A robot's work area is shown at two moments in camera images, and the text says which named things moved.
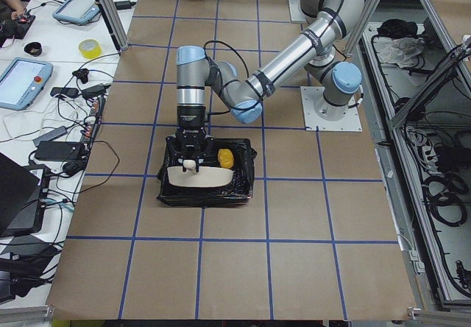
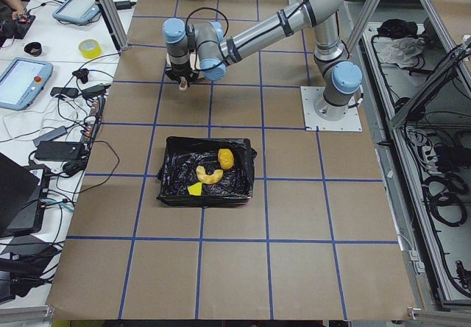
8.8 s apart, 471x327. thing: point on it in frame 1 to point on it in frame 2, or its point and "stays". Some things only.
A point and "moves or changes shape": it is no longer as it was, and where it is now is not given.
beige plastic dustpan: [205, 176] moves or changes shape
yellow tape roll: [90, 48] stays
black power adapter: [126, 4] stays
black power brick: [64, 151] stays
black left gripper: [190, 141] to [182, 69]
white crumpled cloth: [399, 51] stays
